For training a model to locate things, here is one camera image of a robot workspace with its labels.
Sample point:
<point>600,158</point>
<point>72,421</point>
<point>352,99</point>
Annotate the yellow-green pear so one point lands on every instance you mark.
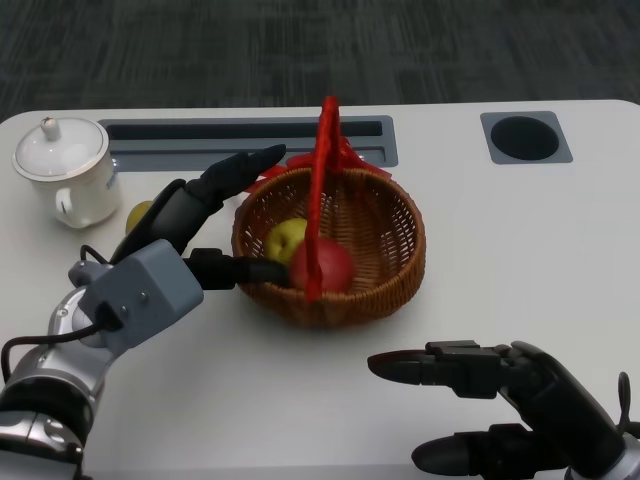
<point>136,217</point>

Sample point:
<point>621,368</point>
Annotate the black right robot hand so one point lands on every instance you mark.
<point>555,395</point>

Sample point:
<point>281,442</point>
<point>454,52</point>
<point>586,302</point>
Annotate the white ceramic mug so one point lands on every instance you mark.
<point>90,195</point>

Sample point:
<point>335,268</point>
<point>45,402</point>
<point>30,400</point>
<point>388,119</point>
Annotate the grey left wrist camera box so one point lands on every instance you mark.
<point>140,295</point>

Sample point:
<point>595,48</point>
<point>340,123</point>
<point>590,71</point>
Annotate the white mug lid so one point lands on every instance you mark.
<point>60,147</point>

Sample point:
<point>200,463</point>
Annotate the red apple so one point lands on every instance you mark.
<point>332,265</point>

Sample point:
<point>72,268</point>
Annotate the green apple in basket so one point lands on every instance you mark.
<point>282,240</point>

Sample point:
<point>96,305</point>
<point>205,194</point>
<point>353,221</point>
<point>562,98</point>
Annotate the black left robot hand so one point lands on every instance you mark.
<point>175,220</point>

